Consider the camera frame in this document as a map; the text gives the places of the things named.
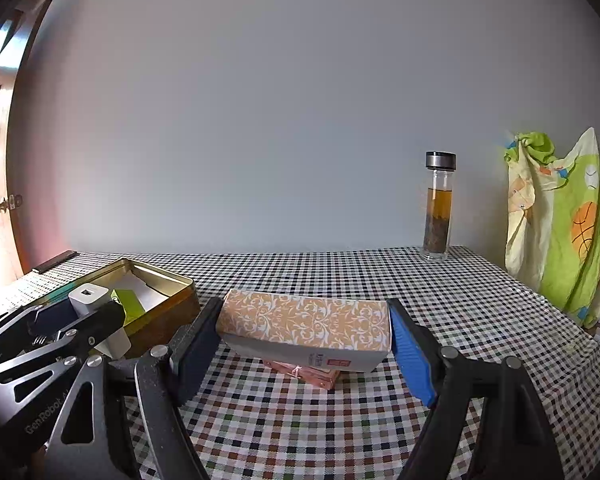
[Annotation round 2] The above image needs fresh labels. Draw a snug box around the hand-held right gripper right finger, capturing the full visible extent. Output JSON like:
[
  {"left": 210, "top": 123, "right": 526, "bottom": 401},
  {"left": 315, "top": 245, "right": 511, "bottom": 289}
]
[{"left": 387, "top": 299, "right": 563, "bottom": 480}]

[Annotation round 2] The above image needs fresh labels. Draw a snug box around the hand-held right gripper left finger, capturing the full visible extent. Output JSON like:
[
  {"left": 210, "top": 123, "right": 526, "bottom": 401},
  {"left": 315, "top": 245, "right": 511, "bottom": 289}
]
[{"left": 42, "top": 297, "right": 224, "bottom": 480}]

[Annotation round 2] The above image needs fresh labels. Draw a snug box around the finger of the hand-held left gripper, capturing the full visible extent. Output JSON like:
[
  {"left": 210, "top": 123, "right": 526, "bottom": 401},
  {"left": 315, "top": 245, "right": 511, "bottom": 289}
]
[
  {"left": 0, "top": 301, "right": 126, "bottom": 401},
  {"left": 0, "top": 300, "right": 79, "bottom": 361}
]

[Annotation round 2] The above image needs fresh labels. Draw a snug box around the white charger plug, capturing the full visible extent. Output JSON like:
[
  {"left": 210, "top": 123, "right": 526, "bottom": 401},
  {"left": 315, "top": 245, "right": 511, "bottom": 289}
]
[{"left": 68, "top": 284, "right": 131, "bottom": 360}]

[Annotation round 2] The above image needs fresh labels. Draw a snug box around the green block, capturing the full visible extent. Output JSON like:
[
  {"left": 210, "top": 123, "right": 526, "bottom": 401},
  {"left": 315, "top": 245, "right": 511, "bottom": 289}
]
[{"left": 111, "top": 288, "right": 148, "bottom": 323}]

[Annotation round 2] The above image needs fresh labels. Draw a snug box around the gold metal tin box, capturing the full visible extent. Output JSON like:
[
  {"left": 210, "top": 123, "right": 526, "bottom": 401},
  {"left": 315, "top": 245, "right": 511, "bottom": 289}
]
[{"left": 10, "top": 258, "right": 201, "bottom": 360}]

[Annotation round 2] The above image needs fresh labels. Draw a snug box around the white and orange patterned box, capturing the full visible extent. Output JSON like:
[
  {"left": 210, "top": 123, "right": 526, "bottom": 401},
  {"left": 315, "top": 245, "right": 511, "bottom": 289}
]
[{"left": 216, "top": 288, "right": 393, "bottom": 373}]

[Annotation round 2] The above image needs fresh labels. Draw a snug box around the black flat phone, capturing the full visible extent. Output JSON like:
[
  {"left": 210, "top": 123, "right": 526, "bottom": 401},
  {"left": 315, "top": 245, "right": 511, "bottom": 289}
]
[{"left": 32, "top": 250, "right": 78, "bottom": 274}]

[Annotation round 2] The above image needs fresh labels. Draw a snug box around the white paper lining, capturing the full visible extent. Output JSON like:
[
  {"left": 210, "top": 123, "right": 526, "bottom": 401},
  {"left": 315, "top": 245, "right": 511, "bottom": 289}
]
[{"left": 112, "top": 270, "right": 171, "bottom": 311}]

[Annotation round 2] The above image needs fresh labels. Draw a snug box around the pink-brown patterned box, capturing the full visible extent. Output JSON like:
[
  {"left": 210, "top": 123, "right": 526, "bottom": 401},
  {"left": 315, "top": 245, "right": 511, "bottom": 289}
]
[{"left": 264, "top": 357, "right": 342, "bottom": 391}]

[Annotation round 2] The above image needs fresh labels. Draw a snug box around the checkered tablecloth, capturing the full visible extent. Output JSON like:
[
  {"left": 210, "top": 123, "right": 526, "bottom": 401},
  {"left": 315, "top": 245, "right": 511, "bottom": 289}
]
[{"left": 0, "top": 246, "right": 600, "bottom": 480}]

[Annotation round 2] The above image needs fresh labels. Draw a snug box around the glass tea bottle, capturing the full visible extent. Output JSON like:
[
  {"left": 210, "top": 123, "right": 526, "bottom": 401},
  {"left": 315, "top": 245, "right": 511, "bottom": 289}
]
[{"left": 422, "top": 151, "right": 457, "bottom": 261}]

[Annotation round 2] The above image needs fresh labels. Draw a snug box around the wooden door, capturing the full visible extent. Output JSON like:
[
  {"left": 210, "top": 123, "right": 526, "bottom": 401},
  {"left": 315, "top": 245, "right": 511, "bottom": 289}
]
[{"left": 0, "top": 0, "right": 53, "bottom": 286}]

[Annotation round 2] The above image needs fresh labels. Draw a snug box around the green and yellow printed cloth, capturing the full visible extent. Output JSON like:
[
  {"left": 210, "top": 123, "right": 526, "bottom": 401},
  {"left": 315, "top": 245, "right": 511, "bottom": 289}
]
[{"left": 504, "top": 127, "right": 600, "bottom": 330}]

